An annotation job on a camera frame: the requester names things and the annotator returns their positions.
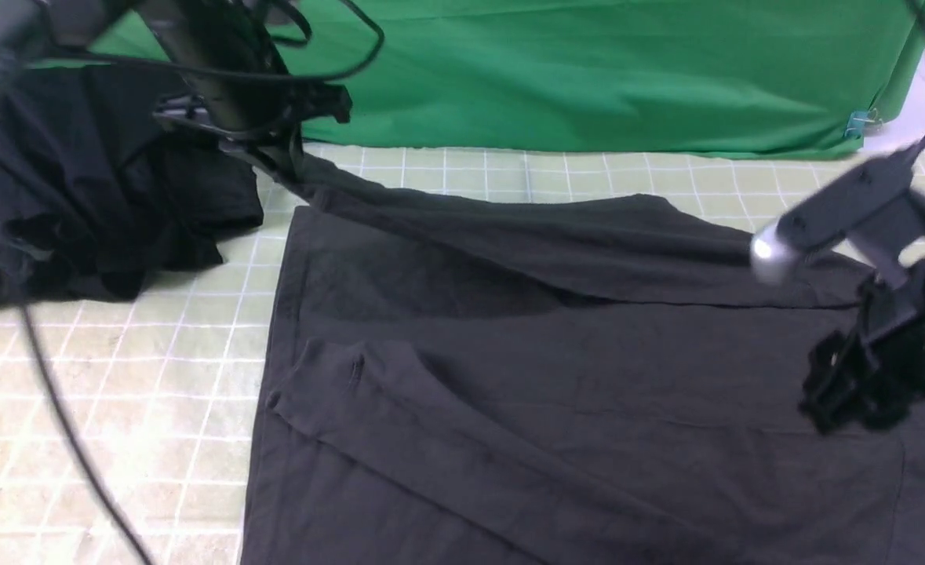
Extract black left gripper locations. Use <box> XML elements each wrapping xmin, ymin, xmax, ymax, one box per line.
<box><xmin>153</xmin><ymin>82</ymin><xmax>352</xmax><ymax>183</ymax></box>

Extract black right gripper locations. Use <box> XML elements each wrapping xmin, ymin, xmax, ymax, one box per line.
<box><xmin>799</xmin><ymin>279</ymin><xmax>925</xmax><ymax>434</ymax></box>

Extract dark gray long-sleeve top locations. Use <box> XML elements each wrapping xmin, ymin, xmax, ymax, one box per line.
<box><xmin>240</xmin><ymin>156</ymin><xmax>925</xmax><ymax>564</ymax></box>

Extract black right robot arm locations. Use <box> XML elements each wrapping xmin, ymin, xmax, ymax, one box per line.
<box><xmin>799</xmin><ymin>258</ymin><xmax>925</xmax><ymax>434</ymax></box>

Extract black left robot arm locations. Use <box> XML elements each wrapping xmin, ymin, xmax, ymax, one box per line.
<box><xmin>0</xmin><ymin>1</ymin><xmax>359</xmax><ymax>186</ymax></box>

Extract black clothes pile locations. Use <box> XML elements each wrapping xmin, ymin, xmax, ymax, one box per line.
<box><xmin>0</xmin><ymin>67</ymin><xmax>264</xmax><ymax>307</ymax></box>

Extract teal binder clip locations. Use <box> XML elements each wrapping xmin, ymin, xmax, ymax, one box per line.
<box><xmin>843</xmin><ymin>108</ymin><xmax>884</xmax><ymax>140</ymax></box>

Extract green backdrop cloth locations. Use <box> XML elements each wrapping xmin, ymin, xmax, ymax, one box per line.
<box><xmin>27</xmin><ymin>0</ymin><xmax>925</xmax><ymax>161</ymax></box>

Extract green grid cutting mat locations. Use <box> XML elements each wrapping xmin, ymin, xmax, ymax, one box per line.
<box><xmin>0</xmin><ymin>144</ymin><xmax>925</xmax><ymax>565</ymax></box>

